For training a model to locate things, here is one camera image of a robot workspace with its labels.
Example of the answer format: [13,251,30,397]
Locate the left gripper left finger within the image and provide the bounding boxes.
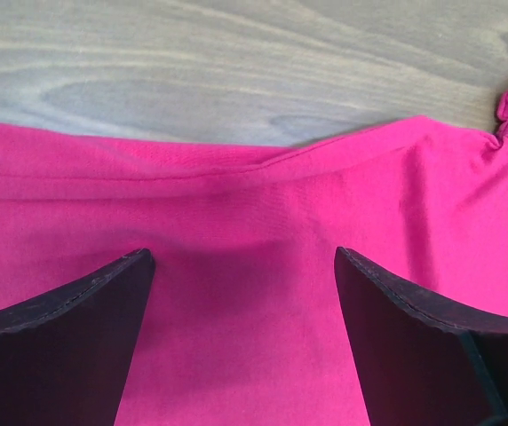
[0,249,155,426]

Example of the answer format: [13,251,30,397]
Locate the pink t-shirt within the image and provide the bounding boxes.
[0,91,508,425]

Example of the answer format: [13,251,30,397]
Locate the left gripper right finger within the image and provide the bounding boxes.
[334,248,508,425]

